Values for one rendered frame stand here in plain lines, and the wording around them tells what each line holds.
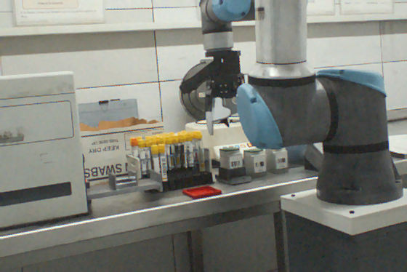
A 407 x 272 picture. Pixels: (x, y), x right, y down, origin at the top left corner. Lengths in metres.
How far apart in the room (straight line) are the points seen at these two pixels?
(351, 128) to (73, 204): 0.56
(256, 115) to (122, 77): 0.97
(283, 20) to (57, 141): 0.51
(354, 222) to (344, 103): 0.20
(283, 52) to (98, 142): 0.68
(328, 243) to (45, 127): 0.58
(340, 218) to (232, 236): 1.14
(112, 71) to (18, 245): 0.85
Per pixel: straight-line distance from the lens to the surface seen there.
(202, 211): 1.11
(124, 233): 1.09
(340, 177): 0.91
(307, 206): 0.92
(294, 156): 1.39
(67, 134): 1.04
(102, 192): 1.08
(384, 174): 0.91
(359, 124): 0.89
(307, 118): 0.84
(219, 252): 1.95
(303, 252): 0.98
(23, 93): 1.02
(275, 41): 0.82
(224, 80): 1.20
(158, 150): 1.19
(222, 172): 1.25
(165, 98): 1.77
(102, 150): 1.36
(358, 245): 0.86
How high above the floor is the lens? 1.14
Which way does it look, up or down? 3 degrees down
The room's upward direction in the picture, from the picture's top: 5 degrees counter-clockwise
